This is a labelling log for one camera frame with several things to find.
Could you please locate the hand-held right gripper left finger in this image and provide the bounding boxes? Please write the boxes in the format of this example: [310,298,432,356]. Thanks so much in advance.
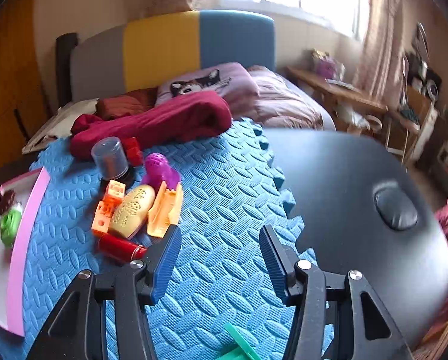
[27,225,182,360]

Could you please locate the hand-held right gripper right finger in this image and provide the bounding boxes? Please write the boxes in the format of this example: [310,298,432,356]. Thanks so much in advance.
[259,225,412,360]

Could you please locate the red cylinder toy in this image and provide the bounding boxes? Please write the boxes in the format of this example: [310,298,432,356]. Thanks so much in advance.
[98,233,147,263]

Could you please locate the green plastic toy piece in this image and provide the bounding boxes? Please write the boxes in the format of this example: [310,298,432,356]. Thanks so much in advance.
[214,322,260,360]

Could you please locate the red toy block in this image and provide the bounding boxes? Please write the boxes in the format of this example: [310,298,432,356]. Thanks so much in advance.
[123,137,144,166]

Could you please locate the clear plastic jar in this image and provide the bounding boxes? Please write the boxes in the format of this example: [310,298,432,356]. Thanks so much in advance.
[91,137,136,186]

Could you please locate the white tray with pink rim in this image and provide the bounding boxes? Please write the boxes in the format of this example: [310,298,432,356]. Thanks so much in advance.
[0,167,51,337]

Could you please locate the orange toy mold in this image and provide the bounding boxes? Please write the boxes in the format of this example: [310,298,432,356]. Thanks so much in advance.
[147,181,184,238]

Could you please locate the cream oval embossed toy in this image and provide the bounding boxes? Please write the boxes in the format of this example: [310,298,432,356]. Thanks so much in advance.
[109,185,156,239]

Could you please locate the blue foam puzzle mat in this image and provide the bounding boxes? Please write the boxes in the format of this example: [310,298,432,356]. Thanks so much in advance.
[0,117,335,360]

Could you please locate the orange block toy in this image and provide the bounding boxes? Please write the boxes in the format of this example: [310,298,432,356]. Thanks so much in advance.
[91,180,126,237]

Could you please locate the purple toy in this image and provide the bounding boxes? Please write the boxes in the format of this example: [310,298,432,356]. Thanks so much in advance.
[144,152,181,190]

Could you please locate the black padded table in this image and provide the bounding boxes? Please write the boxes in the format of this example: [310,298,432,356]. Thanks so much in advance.
[263,127,448,360]

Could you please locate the black oval cushion plug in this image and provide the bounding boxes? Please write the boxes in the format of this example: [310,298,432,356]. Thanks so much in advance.
[374,182,419,231]

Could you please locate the maroon cloth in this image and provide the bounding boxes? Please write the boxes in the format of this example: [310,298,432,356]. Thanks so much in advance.
[71,91,233,160]

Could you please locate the pink quilt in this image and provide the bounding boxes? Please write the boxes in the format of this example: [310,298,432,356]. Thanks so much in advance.
[246,65,324,132]

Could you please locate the dark red pillow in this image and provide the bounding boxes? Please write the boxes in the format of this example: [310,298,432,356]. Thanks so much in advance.
[96,90,159,120]

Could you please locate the white bag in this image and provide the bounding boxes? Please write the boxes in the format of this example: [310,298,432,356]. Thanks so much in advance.
[334,103,382,134]

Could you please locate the brown toy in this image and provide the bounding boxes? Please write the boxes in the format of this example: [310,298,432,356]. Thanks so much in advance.
[0,190,16,214]

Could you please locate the white printed pillow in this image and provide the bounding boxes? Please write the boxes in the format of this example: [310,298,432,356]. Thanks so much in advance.
[21,97,101,154]

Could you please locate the wooden desk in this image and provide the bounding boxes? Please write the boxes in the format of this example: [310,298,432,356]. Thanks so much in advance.
[286,65,387,136]

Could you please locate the dog print pillow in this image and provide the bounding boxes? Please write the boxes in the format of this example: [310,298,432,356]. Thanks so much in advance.
[155,62,260,107]

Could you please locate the loose papers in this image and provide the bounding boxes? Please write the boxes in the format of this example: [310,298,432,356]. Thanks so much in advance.
[325,78,361,91]

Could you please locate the wicker basket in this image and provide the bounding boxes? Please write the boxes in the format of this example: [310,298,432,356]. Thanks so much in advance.
[413,300,448,360]

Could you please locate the purple box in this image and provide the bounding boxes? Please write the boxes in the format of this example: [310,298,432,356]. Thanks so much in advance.
[314,49,346,79]

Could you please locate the wooden folding chair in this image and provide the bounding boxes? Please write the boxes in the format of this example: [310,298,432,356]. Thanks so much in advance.
[387,82,438,166]

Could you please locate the grey yellow blue headboard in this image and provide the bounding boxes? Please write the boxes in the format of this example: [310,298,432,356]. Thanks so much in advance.
[70,9,276,102]

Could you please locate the wooden wardrobe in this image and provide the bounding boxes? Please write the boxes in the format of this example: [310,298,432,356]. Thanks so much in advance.
[0,0,59,173]

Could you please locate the cluttered shelf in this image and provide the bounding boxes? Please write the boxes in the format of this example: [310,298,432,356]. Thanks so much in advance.
[400,22,444,100]

